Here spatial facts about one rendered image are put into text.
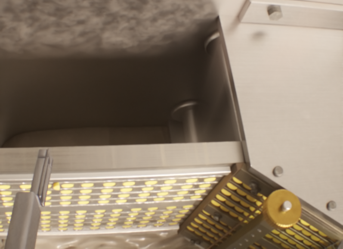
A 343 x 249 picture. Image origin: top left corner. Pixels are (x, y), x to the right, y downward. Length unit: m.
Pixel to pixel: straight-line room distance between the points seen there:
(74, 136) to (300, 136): 0.33
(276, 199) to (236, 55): 0.15
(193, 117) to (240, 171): 0.22
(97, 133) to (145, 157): 0.27
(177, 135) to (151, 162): 0.27
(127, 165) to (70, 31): 0.15
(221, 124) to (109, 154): 0.32
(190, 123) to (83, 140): 0.14
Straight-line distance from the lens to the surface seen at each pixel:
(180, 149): 0.47
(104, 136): 0.72
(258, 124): 0.49
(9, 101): 0.65
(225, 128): 0.75
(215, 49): 0.58
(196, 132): 0.68
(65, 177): 0.45
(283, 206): 0.45
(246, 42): 0.53
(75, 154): 0.45
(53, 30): 0.53
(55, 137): 0.72
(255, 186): 0.48
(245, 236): 0.52
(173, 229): 0.66
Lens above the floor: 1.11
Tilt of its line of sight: 25 degrees down
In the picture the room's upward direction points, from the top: 172 degrees clockwise
